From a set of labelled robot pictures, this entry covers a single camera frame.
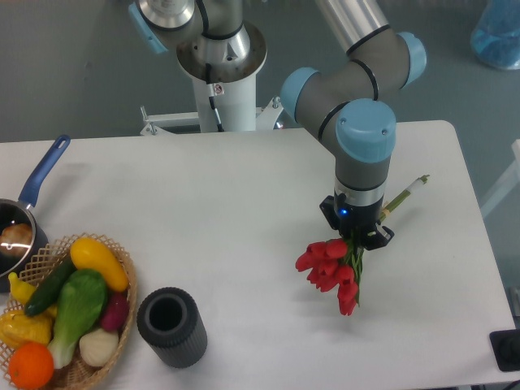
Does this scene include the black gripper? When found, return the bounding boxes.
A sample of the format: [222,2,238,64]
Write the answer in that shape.
[319,195,395,249]

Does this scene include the red tulip bouquet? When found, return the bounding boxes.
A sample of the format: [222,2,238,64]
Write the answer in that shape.
[295,175,430,316]

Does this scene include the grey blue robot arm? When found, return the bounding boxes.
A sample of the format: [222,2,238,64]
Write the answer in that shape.
[128,1,427,250]

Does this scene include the dark grey ribbed vase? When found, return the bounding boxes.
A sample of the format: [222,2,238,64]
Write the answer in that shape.
[136,287,208,369]

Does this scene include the black device at edge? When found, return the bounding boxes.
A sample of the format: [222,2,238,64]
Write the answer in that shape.
[489,329,519,372]

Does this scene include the blue plastic bag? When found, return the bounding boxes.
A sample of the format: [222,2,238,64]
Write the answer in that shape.
[470,1,519,71]

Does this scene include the purple red radish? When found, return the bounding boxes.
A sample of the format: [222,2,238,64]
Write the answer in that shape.
[99,292,129,332]

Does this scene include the yellow squash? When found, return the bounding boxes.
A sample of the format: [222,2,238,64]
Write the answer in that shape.
[70,237,129,293]

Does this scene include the green lettuce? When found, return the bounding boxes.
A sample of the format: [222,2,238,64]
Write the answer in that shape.
[48,269,108,370]

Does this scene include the white garlic bulb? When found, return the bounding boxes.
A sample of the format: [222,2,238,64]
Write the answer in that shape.
[79,328,119,367]

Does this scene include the green cucumber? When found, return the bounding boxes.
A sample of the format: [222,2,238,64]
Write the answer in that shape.
[24,257,76,317]

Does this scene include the bread roll in pan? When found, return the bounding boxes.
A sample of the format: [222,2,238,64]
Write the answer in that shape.
[1,223,33,258]

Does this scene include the yellow banana pepper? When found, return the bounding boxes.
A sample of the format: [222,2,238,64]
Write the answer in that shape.
[8,272,37,306]

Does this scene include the yellow corn cob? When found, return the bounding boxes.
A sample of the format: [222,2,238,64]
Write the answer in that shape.
[1,310,53,349]

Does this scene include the orange fruit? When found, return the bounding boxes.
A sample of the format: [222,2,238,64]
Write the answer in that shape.
[8,342,54,389]

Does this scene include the white frame at right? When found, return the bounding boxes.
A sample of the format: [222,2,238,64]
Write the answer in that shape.
[480,139,519,219]

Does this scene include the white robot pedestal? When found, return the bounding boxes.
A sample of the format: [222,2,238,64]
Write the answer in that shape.
[141,21,284,135]

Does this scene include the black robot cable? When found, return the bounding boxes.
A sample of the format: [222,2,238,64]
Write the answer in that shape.
[194,0,225,133]

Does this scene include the blue handled saucepan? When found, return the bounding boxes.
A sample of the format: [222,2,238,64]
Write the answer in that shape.
[1,135,71,293]

